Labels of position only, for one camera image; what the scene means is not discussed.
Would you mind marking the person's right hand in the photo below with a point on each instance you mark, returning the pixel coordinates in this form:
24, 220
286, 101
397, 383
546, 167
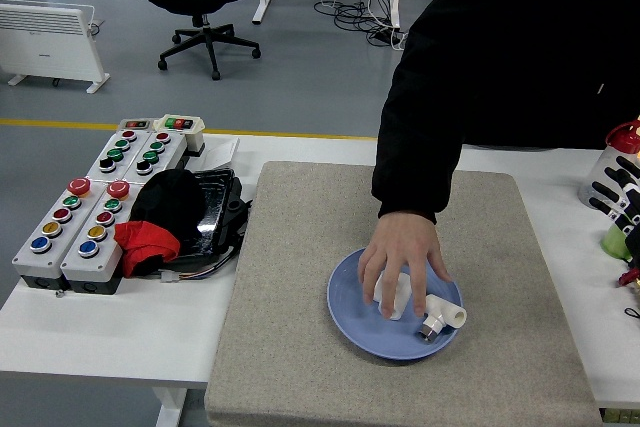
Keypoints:
400, 247

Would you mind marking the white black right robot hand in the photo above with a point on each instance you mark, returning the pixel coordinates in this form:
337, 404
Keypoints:
632, 202

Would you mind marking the white plastic tee pipe fitting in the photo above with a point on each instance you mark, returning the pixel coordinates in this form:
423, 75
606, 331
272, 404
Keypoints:
401, 303

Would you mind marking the white tee fitting metal thread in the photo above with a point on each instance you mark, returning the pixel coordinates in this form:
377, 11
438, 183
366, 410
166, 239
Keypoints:
447, 314

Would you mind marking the person's right forearm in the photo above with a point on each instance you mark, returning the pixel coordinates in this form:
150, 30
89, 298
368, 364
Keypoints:
415, 162

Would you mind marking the blue round plate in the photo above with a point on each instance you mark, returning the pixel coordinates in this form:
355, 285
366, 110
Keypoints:
370, 332

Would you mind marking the green tape roll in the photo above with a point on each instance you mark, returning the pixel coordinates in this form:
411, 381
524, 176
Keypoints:
612, 244

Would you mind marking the clear bottle red cap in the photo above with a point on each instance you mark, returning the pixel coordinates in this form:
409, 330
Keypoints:
598, 169

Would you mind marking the small red object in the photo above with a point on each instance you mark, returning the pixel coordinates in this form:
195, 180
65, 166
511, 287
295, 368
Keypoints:
629, 278

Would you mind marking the grey-brown mat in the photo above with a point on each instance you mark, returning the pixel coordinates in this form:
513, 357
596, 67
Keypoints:
300, 247

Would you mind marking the glossy black case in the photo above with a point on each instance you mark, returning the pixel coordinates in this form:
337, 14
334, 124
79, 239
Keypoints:
215, 212

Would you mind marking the person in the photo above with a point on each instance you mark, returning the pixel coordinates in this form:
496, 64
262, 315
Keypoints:
525, 47

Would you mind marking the white paper sheet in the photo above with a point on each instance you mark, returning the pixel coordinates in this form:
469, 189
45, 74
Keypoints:
220, 152

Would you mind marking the black power strip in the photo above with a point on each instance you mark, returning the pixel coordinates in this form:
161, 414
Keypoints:
385, 37

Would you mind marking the black cloth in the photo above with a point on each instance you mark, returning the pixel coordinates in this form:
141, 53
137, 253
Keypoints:
170, 202

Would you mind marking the red cloth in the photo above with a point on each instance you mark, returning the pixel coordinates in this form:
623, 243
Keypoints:
145, 242

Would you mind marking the four-button control box black knob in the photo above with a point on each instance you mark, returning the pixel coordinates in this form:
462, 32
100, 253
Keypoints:
120, 144
155, 147

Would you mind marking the white table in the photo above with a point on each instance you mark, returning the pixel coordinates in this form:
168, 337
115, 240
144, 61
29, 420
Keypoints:
150, 337

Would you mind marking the five-button control box red mushroom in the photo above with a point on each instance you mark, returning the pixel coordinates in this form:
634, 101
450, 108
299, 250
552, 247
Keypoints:
27, 259
75, 267

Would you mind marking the white panel heater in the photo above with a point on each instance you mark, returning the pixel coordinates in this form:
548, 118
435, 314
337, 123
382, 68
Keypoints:
45, 42

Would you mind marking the cream green red switch box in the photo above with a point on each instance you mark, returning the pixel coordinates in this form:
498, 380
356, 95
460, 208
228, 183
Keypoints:
192, 139

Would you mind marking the small black red switch box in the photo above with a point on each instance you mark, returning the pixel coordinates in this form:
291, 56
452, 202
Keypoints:
136, 124

